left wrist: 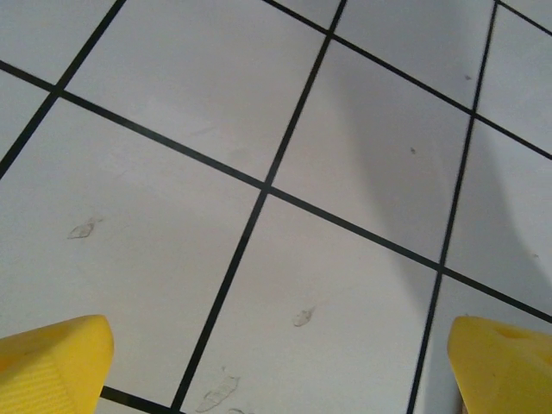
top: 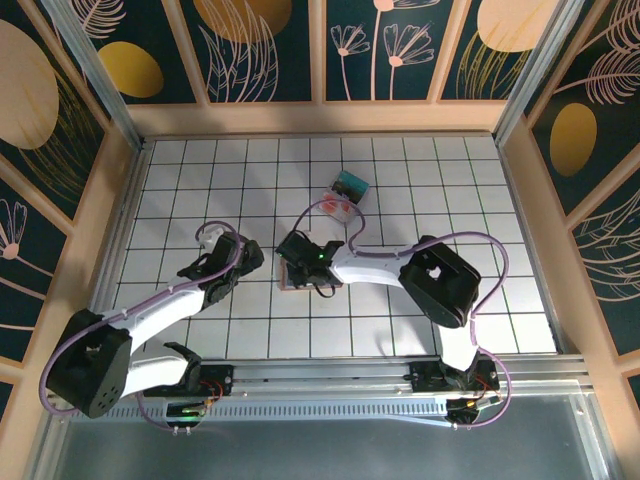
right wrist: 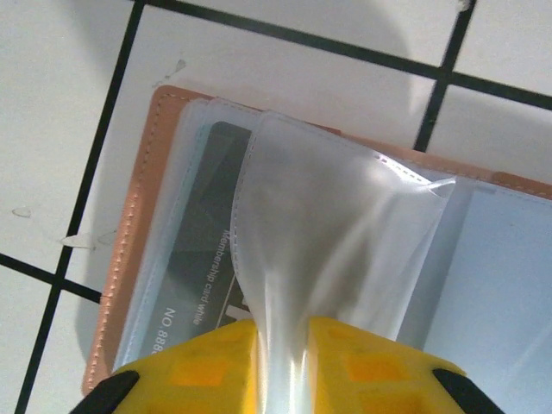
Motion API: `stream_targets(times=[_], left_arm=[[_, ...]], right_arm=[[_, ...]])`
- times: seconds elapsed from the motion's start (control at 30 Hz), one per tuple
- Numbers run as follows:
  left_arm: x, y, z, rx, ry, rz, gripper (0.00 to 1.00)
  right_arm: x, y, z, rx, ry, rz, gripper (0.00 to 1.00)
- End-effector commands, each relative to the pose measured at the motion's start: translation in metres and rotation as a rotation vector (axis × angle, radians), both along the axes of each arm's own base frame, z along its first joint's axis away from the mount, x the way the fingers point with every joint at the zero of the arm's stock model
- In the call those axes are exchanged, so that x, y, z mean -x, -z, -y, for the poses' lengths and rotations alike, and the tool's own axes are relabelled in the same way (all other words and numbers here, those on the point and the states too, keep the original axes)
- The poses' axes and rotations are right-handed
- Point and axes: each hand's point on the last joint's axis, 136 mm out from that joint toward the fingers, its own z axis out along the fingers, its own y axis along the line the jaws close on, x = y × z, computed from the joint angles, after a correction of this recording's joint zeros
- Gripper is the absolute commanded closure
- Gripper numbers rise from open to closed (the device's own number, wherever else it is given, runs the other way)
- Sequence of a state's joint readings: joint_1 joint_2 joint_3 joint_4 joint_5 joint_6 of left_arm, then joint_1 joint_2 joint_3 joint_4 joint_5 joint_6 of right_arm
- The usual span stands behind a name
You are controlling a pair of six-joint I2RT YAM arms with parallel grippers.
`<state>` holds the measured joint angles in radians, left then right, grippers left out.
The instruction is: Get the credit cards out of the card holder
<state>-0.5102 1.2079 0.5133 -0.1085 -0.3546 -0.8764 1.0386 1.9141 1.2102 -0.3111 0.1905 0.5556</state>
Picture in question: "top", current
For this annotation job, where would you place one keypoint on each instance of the brown leather card holder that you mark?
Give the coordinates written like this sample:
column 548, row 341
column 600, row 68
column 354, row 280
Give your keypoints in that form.
column 286, row 280

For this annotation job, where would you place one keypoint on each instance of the teal card box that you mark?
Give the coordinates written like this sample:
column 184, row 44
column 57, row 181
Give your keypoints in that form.
column 352, row 185

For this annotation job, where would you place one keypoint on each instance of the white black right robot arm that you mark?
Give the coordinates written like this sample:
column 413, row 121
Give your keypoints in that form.
column 370, row 265

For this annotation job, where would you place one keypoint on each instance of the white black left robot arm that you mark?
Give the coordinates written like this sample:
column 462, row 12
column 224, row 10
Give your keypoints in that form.
column 150, row 312

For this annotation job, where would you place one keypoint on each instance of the grey metal plate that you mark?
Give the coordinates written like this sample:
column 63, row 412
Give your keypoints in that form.
column 320, row 450

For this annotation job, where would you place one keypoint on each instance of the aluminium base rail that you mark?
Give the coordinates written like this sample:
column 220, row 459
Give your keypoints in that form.
column 320, row 372

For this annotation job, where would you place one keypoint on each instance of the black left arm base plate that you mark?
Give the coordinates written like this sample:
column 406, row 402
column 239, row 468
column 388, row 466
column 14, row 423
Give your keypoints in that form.
column 222, row 377

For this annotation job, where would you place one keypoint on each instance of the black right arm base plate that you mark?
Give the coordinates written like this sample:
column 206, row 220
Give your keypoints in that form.
column 425, row 377

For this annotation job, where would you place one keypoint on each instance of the aluminium corner post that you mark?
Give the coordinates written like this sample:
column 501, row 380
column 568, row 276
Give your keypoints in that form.
column 100, row 75
column 535, row 75

